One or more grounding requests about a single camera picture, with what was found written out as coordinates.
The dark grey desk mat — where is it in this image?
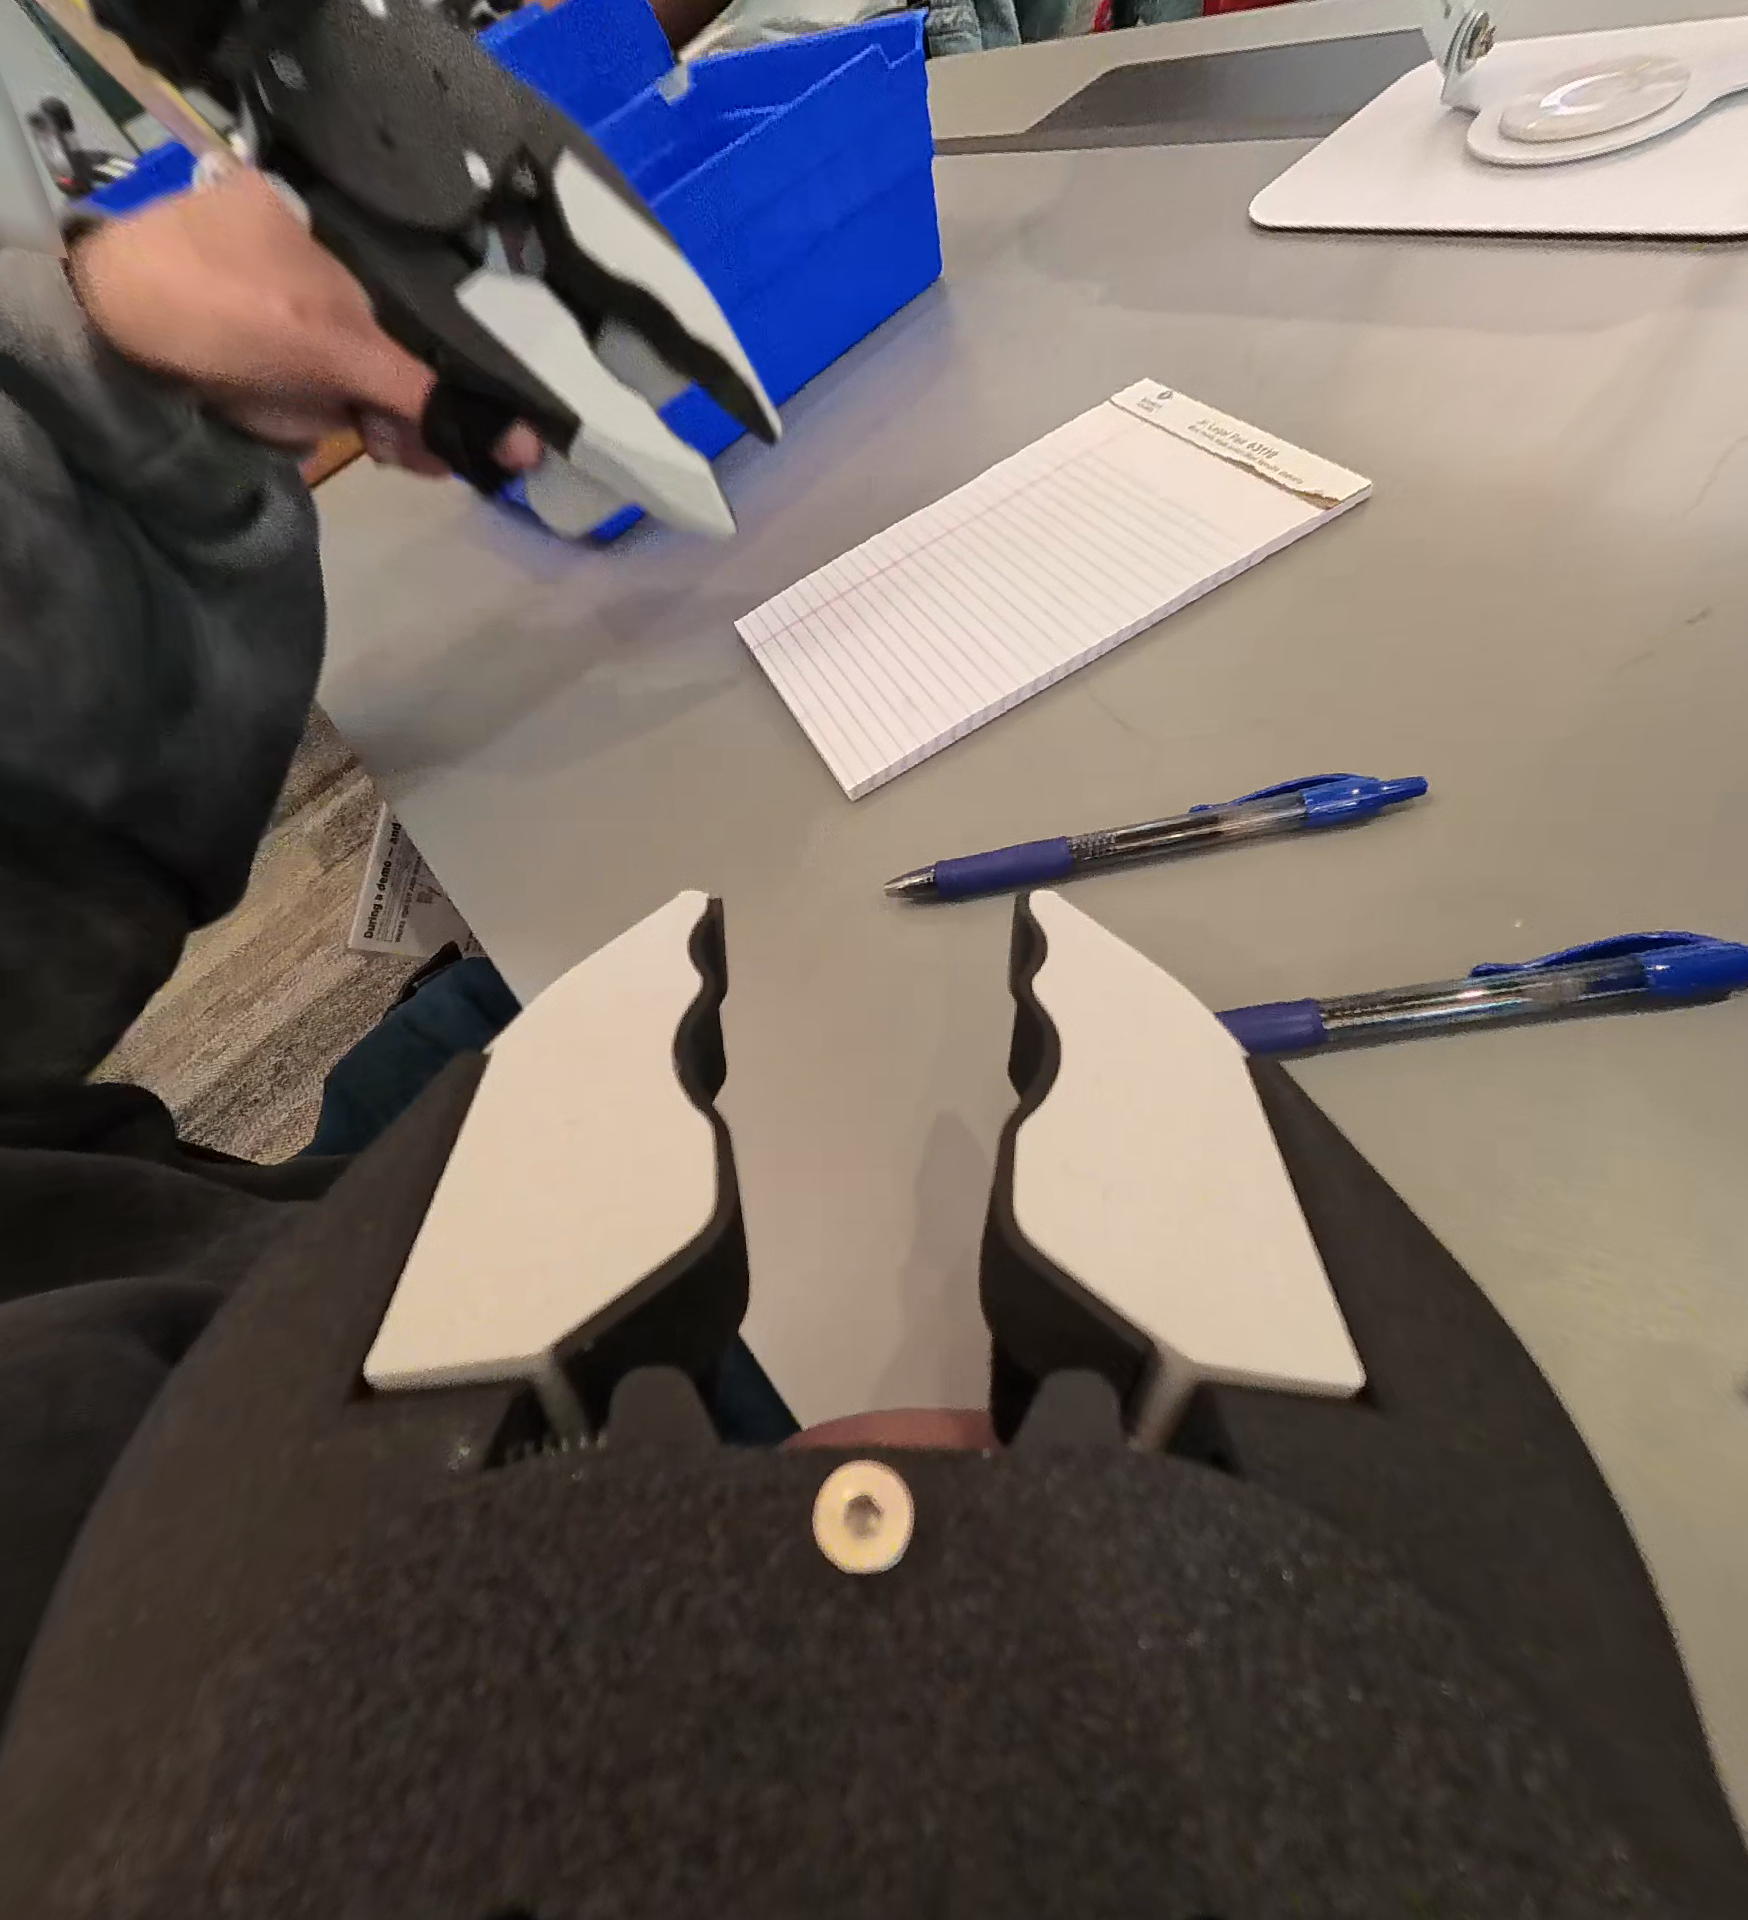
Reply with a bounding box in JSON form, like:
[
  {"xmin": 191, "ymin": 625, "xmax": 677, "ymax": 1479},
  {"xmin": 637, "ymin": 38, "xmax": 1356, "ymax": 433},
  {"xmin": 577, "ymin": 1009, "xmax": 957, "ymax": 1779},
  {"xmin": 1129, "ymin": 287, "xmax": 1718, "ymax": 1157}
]
[{"xmin": 935, "ymin": 31, "xmax": 1433, "ymax": 152}]

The blue plastic bin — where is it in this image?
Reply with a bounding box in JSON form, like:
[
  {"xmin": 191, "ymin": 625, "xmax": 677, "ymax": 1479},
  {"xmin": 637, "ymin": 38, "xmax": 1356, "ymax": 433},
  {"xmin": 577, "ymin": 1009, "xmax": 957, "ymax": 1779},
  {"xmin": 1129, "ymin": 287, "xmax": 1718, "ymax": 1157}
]
[
  {"xmin": 482, "ymin": 0, "xmax": 942, "ymax": 546},
  {"xmin": 78, "ymin": 141, "xmax": 204, "ymax": 227}
]

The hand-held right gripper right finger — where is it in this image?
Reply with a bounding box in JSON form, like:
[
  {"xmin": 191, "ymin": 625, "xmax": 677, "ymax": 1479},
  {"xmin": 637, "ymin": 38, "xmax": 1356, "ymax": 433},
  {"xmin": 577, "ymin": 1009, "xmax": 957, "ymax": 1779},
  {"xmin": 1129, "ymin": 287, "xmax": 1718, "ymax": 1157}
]
[{"xmin": 984, "ymin": 889, "xmax": 1367, "ymax": 1456}]

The blue pen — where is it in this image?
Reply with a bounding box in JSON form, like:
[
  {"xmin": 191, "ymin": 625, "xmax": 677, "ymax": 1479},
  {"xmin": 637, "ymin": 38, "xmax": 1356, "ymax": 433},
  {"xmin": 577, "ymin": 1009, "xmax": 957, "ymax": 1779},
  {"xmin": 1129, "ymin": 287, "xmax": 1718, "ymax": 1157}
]
[
  {"xmin": 880, "ymin": 771, "xmax": 1433, "ymax": 903},
  {"xmin": 1217, "ymin": 933, "xmax": 1748, "ymax": 1055}
]

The person's left forearm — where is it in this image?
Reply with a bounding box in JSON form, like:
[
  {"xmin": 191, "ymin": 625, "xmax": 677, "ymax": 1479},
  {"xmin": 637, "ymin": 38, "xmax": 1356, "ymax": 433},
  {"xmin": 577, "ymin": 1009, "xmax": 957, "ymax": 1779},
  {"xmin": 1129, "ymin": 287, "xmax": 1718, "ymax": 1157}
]
[{"xmin": 0, "ymin": 240, "xmax": 329, "ymax": 1083}]

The white lined notepad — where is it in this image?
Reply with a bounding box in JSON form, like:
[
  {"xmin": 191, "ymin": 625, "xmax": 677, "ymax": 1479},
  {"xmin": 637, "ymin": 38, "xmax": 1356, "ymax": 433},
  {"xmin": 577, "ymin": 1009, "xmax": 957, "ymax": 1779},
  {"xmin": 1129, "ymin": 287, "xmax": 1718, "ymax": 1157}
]
[{"xmin": 735, "ymin": 380, "xmax": 1374, "ymax": 803}]

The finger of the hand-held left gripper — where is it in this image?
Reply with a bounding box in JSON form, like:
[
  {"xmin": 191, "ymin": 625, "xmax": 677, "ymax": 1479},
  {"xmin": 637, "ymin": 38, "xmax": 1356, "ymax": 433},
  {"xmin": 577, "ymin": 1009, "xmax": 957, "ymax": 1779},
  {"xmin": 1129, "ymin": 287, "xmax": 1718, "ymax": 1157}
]
[
  {"xmin": 454, "ymin": 272, "xmax": 742, "ymax": 546},
  {"xmin": 536, "ymin": 139, "xmax": 785, "ymax": 448}
]

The white document stand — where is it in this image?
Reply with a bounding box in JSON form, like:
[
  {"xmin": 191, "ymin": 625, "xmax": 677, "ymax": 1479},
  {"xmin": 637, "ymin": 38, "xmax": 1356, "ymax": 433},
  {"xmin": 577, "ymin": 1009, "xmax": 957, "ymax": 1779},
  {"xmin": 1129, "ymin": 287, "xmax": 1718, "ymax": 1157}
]
[{"xmin": 1249, "ymin": 0, "xmax": 1748, "ymax": 240}]

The printed floor sheet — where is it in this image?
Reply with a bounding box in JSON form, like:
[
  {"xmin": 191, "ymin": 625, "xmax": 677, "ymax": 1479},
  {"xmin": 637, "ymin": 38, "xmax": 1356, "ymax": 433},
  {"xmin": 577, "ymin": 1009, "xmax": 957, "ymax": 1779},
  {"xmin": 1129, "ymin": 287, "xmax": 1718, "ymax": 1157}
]
[{"xmin": 348, "ymin": 803, "xmax": 483, "ymax": 962}]

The person's left hand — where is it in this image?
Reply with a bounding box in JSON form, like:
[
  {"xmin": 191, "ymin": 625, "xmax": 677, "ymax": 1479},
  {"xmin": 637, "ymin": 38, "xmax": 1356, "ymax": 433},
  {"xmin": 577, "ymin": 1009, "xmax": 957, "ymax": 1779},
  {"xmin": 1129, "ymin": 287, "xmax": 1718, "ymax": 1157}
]
[{"xmin": 70, "ymin": 161, "xmax": 551, "ymax": 481}]

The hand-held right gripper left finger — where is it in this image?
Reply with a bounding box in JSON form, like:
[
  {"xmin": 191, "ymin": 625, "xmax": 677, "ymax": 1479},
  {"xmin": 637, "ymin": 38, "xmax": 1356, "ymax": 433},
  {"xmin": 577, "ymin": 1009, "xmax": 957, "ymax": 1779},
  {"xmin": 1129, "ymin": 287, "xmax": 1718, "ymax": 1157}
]
[{"xmin": 360, "ymin": 893, "xmax": 749, "ymax": 1455}]

